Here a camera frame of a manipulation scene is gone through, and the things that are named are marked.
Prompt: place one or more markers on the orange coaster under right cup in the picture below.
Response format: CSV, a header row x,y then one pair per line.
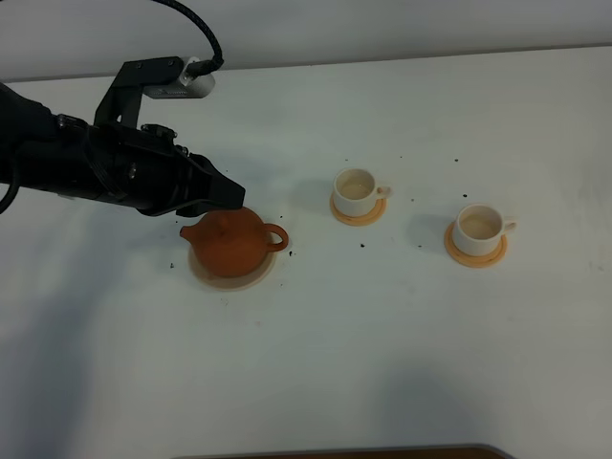
x,y
470,261

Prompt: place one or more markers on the orange coaster under near cup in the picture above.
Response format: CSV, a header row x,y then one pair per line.
x,y
367,219

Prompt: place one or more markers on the orange coaster under cup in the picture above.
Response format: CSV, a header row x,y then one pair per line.
x,y
367,219
470,261

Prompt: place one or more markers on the brown clay teapot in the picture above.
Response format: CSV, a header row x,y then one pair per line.
x,y
233,243

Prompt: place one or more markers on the white teacup far right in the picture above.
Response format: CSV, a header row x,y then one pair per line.
x,y
478,229

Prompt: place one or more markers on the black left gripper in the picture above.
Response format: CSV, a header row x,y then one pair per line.
x,y
144,169

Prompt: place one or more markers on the white teacup near teapot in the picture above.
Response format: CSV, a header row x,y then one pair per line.
x,y
356,191

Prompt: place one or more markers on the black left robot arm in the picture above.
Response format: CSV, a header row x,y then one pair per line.
x,y
45,152

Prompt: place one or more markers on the round beige teapot tray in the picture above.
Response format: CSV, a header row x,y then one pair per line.
x,y
229,284

